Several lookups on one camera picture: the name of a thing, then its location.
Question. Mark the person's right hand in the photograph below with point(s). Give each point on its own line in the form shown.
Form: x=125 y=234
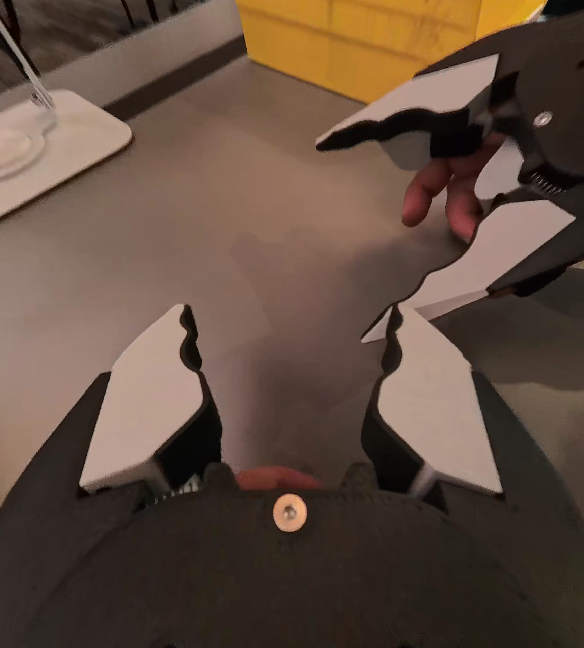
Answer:
x=423 y=192

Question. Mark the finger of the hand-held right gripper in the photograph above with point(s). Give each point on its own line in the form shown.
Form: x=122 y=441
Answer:
x=423 y=96
x=514 y=243

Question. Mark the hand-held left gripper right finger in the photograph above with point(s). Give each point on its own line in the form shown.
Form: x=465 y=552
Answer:
x=433 y=405

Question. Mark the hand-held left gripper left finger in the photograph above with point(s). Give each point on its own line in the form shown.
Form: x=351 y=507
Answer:
x=145 y=405

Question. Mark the person's left hand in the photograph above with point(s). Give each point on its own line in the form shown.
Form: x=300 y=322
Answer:
x=276 y=478

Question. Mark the white tray with glass dish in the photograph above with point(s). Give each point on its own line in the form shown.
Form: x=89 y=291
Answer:
x=84 y=136

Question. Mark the yellow plastic bin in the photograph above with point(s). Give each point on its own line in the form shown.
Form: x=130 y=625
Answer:
x=373 y=40

